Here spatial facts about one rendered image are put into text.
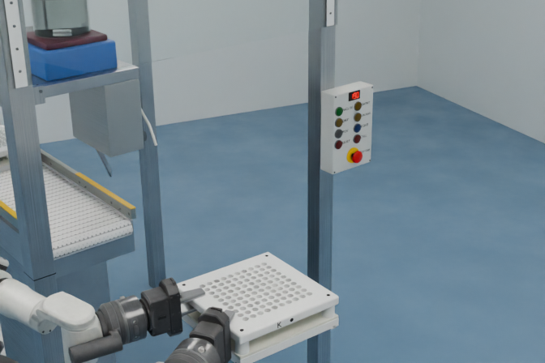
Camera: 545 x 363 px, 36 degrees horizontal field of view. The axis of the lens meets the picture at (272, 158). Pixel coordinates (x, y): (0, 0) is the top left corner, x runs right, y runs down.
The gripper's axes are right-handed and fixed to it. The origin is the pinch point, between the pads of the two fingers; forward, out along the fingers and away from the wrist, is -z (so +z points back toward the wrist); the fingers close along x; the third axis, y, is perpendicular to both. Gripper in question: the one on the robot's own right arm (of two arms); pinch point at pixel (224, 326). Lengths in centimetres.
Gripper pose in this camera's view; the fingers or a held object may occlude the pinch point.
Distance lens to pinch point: 164.8
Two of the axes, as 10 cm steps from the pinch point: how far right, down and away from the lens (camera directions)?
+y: 9.3, 1.1, -3.5
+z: -3.7, 3.6, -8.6
